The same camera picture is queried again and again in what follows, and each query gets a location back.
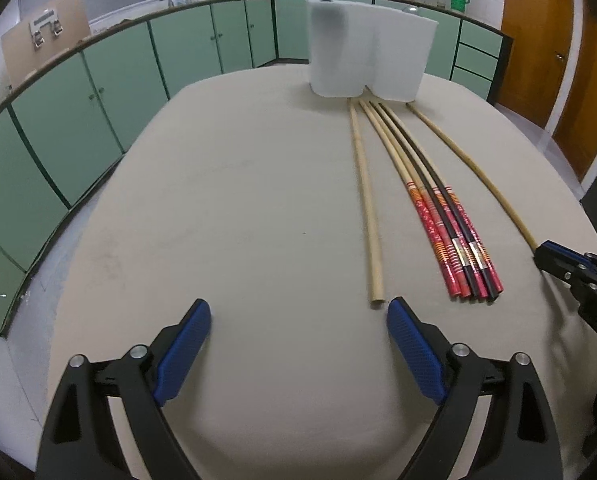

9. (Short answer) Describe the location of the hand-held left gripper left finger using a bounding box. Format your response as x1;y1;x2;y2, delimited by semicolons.
43;298;212;480

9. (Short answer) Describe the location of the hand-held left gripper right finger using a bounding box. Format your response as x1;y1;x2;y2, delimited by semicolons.
387;297;564;480

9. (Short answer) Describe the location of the black and red chopstick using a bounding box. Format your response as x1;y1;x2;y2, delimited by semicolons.
379;102;505;303
371;102;485;304

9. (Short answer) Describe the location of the red-handled bamboo chopstick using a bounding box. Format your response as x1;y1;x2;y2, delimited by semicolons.
366;101;472;302
359;101;460;301

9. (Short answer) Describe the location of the plain bamboo chopstick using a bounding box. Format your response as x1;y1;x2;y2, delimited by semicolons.
406;102;539;252
347;100;385;309

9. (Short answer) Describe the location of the white triple-cylinder utensil holder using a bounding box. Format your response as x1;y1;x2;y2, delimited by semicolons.
306;0;438;102

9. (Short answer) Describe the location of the brown wooden door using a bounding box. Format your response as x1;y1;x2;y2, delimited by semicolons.
551;5;597;181
499;0;577;128

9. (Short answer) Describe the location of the green drawer unit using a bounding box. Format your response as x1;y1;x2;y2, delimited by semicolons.
451;17;503;103

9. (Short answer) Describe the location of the row of green base cabinets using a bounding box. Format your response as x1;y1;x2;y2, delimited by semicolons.
0;0;504;336

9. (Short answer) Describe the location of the white clip hanger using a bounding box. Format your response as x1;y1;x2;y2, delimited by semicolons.
28;8;63;48

